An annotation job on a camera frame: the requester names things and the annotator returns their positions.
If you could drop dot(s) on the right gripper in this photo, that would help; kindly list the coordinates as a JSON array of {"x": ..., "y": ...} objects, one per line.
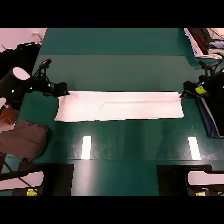
[{"x": 195, "y": 90}]

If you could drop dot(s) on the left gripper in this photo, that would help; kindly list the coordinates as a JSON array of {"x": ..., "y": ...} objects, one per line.
[{"x": 60, "y": 90}]

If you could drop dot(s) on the white shirt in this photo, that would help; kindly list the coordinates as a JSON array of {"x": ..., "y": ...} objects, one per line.
[{"x": 120, "y": 106}]

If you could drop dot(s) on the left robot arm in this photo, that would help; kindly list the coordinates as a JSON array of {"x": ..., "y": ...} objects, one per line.
[{"x": 13, "y": 85}]

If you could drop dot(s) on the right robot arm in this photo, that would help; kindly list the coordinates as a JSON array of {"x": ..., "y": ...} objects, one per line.
[{"x": 205, "y": 178}]

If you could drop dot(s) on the navy garment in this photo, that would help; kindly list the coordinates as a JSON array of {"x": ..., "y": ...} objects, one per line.
[{"x": 206, "y": 118}]

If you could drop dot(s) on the heap of clothes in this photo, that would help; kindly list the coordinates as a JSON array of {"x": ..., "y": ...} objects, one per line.
[{"x": 203, "y": 41}]

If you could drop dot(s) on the brown garment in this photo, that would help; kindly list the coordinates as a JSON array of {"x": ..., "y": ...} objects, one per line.
[{"x": 25, "y": 138}]

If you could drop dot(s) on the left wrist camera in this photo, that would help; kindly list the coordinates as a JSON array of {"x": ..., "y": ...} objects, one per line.
[{"x": 43, "y": 71}]

